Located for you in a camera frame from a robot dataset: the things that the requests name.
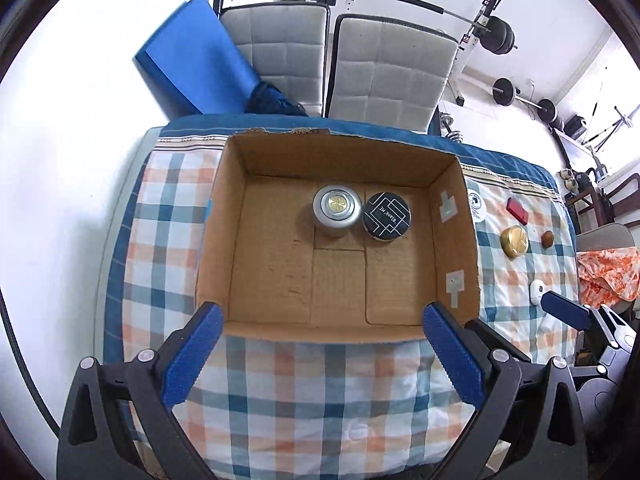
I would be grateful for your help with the white round badge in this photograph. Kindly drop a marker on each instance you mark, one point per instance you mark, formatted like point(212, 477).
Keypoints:
point(476, 205)

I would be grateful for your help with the orange patterned cloth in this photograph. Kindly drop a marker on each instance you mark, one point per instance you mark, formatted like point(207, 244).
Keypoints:
point(607, 275)

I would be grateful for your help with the gold round tin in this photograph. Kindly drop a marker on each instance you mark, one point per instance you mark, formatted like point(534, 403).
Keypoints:
point(515, 241)

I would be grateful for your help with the white weight bench rack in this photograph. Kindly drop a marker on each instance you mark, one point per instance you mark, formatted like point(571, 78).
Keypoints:
point(477, 30)

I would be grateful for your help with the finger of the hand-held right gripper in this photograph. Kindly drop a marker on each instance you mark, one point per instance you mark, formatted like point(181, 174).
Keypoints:
point(565, 309)

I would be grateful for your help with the small brown oval object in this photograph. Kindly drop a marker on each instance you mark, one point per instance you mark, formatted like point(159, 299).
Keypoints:
point(548, 239)

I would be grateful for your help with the blue foam mat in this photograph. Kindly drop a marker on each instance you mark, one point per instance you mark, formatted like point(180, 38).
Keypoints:
point(195, 55)

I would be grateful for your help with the chrome dumbbell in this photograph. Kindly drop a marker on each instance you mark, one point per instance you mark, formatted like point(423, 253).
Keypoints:
point(451, 130)

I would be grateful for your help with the cardboard box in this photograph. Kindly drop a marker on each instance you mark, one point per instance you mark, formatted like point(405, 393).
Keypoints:
point(280, 260)

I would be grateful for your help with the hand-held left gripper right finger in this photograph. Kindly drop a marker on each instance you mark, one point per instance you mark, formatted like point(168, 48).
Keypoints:
point(452, 355)

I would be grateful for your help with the silver round tin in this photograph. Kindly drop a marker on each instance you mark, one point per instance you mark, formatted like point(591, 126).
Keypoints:
point(336, 206)

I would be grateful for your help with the grey chair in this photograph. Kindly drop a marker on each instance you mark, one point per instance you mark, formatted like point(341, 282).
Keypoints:
point(602, 237)

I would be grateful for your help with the small white rounded object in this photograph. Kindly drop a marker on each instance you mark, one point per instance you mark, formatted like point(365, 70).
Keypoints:
point(537, 291)

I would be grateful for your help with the long barbell with black plates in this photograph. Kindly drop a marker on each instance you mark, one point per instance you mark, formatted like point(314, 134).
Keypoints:
point(420, 2)

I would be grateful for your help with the short barbell with black plates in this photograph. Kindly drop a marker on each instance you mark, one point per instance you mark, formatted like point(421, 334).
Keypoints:
point(525, 97)

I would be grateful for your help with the red rectangular case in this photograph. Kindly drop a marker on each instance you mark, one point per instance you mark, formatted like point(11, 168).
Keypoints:
point(517, 210)

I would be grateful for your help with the black patterned round tin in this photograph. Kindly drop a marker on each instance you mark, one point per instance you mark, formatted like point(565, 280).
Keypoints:
point(386, 216)

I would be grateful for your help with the dark blue cloth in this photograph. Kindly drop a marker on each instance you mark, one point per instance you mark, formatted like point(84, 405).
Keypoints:
point(272, 100)

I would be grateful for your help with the grey quilted cushion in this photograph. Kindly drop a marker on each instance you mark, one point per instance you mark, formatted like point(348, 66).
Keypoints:
point(390, 75)
point(280, 50)

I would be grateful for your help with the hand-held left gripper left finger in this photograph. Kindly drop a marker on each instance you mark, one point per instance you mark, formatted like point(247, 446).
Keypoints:
point(192, 355)

